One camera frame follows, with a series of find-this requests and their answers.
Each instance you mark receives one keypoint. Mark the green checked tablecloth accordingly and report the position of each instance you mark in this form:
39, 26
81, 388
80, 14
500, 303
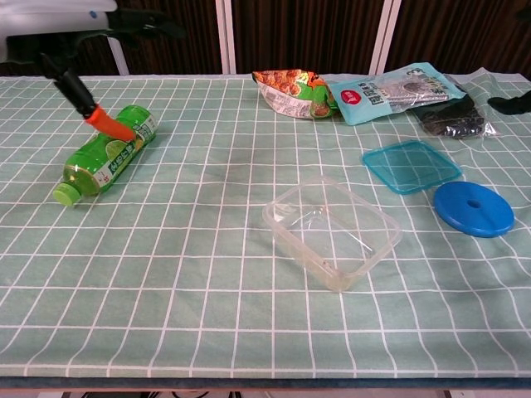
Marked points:
166, 248

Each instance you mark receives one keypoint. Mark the clear blue plastic container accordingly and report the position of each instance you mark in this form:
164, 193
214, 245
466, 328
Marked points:
286, 244

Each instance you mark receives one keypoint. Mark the white partition post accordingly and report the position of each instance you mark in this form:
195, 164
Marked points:
118, 58
383, 37
226, 37

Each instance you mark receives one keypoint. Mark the clear bag black contents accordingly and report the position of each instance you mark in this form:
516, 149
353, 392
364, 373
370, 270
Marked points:
456, 122

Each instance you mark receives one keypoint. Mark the blue round disc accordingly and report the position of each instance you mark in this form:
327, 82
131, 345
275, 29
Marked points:
489, 217

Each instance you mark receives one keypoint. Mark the orange green snack bag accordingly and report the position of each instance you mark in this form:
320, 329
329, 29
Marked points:
290, 91

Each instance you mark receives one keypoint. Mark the teal square lid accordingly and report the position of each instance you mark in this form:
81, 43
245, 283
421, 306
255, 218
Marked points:
410, 166

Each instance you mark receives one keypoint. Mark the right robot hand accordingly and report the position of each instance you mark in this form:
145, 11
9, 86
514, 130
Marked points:
512, 107

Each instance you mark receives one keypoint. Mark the green drink bottle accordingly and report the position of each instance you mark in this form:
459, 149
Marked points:
103, 161

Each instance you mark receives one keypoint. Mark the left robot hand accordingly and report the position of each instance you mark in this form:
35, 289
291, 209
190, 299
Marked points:
79, 93

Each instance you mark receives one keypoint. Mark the light blue sock package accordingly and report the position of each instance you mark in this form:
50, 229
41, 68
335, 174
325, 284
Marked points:
373, 99

